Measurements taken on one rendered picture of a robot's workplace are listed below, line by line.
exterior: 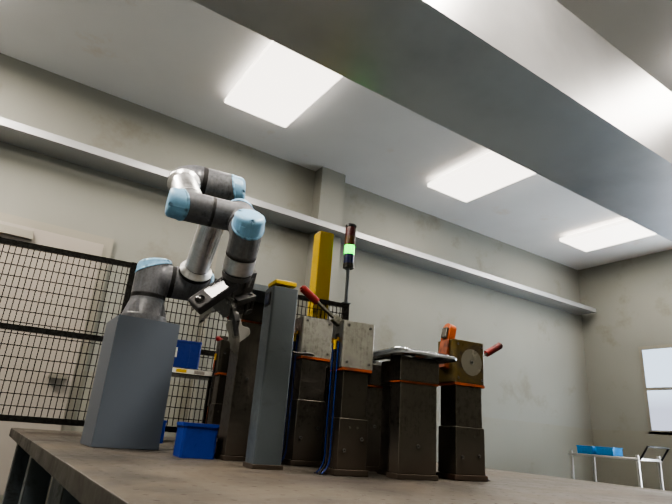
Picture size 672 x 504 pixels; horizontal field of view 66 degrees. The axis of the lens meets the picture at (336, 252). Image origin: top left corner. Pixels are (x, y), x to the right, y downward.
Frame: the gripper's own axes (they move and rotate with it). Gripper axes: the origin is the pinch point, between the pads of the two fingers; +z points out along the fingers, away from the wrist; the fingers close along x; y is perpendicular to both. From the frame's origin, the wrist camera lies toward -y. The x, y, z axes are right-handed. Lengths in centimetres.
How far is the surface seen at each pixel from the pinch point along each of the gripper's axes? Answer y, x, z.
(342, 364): 14.6, -29.4, -7.7
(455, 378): 43, -48, -5
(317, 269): 157, 87, 58
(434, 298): 465, 126, 179
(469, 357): 50, -47, -9
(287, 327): 12.0, -12.2, -8.2
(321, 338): 32.1, -10.4, 3.1
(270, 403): 1.9, -21.4, 5.2
